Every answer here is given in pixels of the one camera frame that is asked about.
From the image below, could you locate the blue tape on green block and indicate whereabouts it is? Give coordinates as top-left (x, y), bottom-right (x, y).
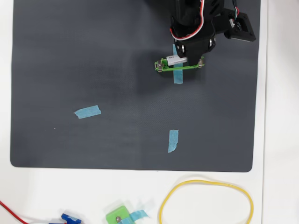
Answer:
top-left (129, 209), bottom-right (150, 222)

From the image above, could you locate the blue tape strip angled end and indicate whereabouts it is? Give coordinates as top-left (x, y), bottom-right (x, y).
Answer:
top-left (167, 129), bottom-right (179, 154)

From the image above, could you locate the red wire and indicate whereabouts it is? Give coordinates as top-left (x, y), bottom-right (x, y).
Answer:
top-left (0, 200), bottom-right (28, 224)

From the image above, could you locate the blue tape strip torn end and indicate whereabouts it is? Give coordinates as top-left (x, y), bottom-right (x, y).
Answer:
top-left (73, 105), bottom-right (101, 119)

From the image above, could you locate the green battery holder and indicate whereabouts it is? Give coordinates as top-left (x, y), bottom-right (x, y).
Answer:
top-left (154, 56), bottom-right (206, 73)

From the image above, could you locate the white red servo cable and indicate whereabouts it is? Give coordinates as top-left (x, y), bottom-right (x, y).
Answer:
top-left (170, 0), bottom-right (206, 40)

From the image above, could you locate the yellow rubber band loop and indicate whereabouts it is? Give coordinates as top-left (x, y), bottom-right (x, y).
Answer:
top-left (158, 179), bottom-right (255, 224)

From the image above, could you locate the multicolour camera cable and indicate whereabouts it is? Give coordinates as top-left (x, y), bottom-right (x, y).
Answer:
top-left (231, 0), bottom-right (241, 26)

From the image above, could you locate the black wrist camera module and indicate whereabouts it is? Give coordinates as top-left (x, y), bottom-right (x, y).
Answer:
top-left (216, 8), bottom-right (256, 42)

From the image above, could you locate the dark grey textured mat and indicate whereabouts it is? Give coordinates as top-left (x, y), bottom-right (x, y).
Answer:
top-left (9, 0), bottom-right (261, 173)

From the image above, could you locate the green block with screw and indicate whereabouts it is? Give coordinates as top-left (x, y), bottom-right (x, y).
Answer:
top-left (105, 205), bottom-right (131, 224)

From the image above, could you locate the white AA battery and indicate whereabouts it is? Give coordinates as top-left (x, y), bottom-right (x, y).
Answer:
top-left (166, 55), bottom-right (187, 65)

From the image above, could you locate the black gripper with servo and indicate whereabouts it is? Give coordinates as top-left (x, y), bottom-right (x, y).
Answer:
top-left (172, 21), bottom-right (217, 68)

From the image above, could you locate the blue connector clip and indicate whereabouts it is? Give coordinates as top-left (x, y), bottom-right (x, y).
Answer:
top-left (49, 213), bottom-right (82, 224)

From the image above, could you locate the long blue tape strip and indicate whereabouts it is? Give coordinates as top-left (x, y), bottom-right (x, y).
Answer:
top-left (172, 44), bottom-right (184, 84)

